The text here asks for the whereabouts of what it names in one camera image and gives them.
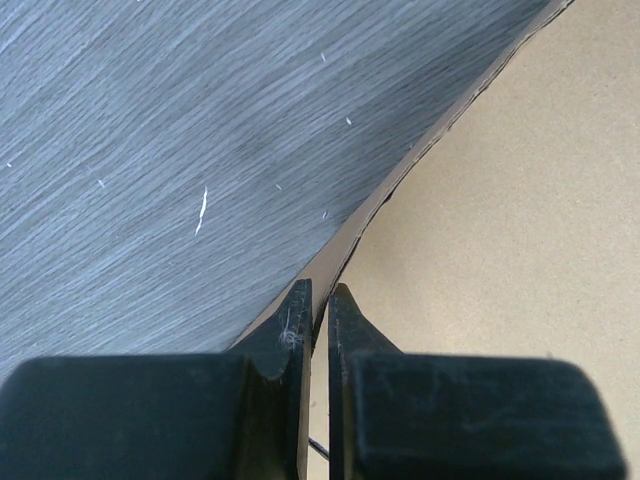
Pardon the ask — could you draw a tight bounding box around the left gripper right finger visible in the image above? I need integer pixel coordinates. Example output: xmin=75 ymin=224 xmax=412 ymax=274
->
xmin=327 ymin=284 xmax=628 ymax=479

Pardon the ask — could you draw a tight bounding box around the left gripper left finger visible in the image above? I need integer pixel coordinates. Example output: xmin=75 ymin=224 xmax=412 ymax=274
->
xmin=1 ymin=279 xmax=313 ymax=479

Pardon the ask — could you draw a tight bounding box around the cardboard box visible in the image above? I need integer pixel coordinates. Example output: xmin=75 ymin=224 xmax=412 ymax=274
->
xmin=301 ymin=0 xmax=639 ymax=478

